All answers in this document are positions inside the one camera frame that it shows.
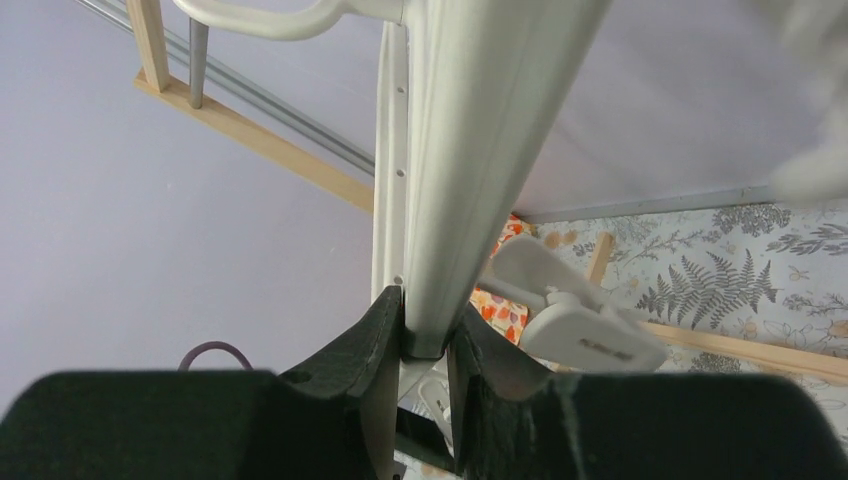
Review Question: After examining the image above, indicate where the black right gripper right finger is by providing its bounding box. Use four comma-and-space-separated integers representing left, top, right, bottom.
448, 306, 847, 479

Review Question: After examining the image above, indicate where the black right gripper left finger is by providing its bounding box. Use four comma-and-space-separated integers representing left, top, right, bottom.
1, 286, 403, 479

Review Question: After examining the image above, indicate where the white clip sock hanger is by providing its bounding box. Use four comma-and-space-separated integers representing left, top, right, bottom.
172, 0, 848, 452

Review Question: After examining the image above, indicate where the orange floral cloth bundle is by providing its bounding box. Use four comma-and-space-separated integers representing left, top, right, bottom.
470, 214, 536, 345

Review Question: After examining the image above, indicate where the floral patterned table mat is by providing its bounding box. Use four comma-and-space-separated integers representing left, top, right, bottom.
397, 201, 848, 480

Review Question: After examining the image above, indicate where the wooden drying rack stand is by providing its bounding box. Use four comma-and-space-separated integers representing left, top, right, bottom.
125, 0, 848, 389

